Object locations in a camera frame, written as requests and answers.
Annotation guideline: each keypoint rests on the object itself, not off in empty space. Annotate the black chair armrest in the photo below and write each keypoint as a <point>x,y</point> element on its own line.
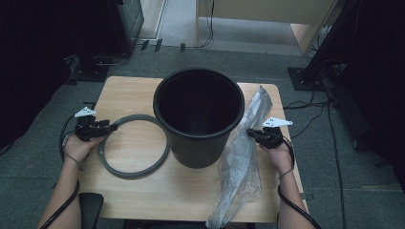
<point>90,208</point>

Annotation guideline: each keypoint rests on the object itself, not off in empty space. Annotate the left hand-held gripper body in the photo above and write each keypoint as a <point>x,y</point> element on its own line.
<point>86,129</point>

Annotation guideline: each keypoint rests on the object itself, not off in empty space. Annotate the clear plastic bag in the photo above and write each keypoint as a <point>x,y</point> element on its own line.
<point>238,165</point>

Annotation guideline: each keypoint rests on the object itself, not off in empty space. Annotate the person's left hand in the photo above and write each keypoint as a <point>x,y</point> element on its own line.
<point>78,149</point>

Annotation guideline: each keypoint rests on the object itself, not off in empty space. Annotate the grey floor tape piece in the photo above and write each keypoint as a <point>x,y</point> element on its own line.
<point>307,196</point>

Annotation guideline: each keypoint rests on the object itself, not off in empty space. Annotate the black stand base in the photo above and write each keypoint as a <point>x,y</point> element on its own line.
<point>90,71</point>

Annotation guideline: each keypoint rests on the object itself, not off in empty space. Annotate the black cabinet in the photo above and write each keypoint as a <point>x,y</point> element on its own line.
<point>127,25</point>

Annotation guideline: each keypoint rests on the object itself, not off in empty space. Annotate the thin wrist band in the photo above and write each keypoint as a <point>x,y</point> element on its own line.
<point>286,172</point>

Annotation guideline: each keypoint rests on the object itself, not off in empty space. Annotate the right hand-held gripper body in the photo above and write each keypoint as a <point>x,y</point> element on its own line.
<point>272,138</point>

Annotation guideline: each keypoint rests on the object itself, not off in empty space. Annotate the dark grey trash can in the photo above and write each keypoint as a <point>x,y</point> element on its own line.
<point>197,152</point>

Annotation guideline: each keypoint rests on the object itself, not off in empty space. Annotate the person's right hand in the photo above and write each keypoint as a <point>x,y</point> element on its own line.
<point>280,159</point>

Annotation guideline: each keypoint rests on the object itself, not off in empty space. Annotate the black stand with base plate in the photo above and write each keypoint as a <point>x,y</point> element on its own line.
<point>305,78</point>

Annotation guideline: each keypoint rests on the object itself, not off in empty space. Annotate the beige wooden desk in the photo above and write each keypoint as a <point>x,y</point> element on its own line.
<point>270,9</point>

